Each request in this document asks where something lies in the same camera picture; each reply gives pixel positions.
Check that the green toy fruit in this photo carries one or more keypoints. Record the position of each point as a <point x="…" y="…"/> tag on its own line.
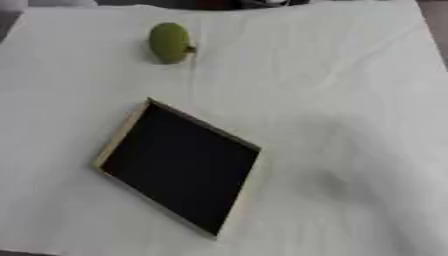
<point x="168" y="42"/>

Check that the tan cardboard box black inside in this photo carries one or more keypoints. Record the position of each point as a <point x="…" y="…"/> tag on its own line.
<point x="178" y="163"/>

